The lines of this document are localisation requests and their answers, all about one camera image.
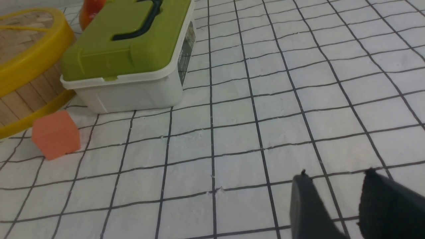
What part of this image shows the orange foam cube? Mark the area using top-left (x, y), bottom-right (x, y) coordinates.
top-left (32, 110), bottom-right (81, 161)

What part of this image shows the white black grid tablecloth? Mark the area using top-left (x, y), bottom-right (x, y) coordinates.
top-left (1, 0), bottom-right (425, 239)

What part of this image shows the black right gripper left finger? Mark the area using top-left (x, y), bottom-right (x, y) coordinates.
top-left (290, 170), bottom-right (346, 239)

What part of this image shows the orange red toy pear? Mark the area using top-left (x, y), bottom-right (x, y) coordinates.
top-left (79, 0), bottom-right (106, 31)

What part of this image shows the green lidded white storage box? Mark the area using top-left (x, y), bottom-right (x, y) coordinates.
top-left (60, 0), bottom-right (196, 114)

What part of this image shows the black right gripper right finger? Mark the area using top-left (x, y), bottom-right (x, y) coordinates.
top-left (359, 169), bottom-right (425, 239)

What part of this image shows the bamboo steamer basket yellow rim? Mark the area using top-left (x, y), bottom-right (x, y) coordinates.
top-left (0, 8), bottom-right (75, 139)

